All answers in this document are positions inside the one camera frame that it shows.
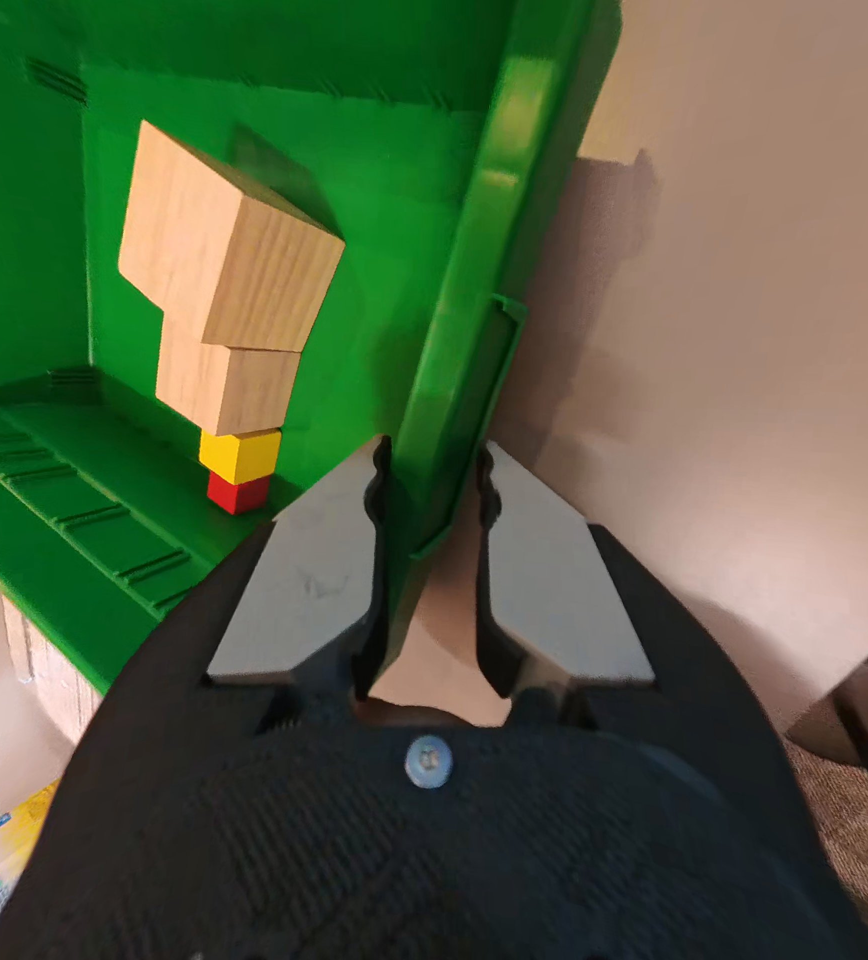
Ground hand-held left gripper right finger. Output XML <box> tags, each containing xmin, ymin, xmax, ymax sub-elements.
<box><xmin>473</xmin><ymin>441</ymin><xmax>656</xmax><ymax>700</ymax></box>

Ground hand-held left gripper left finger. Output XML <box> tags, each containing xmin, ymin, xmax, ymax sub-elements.
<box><xmin>207</xmin><ymin>435</ymin><xmax>394</xmax><ymax>702</ymax></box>

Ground small red cube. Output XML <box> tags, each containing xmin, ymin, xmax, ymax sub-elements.
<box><xmin>206</xmin><ymin>471</ymin><xmax>272</xmax><ymax>516</ymax></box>

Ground small yellow cube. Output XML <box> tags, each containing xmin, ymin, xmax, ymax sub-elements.
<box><xmin>199</xmin><ymin>427</ymin><xmax>283</xmax><ymax>486</ymax></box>

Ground medium wooden cube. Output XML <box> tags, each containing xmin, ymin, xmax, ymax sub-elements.
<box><xmin>155</xmin><ymin>311</ymin><xmax>304</xmax><ymax>438</ymax></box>

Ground large wooden cube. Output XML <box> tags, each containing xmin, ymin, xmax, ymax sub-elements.
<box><xmin>117</xmin><ymin>120</ymin><xmax>347</xmax><ymax>354</ymax></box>

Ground green plastic bin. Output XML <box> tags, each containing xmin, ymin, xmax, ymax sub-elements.
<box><xmin>0</xmin><ymin>0</ymin><xmax>623</xmax><ymax>695</ymax></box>

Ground laminated printed sheet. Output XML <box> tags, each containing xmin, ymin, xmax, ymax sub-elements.
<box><xmin>0</xmin><ymin>592</ymin><xmax>105</xmax><ymax>744</ymax></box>

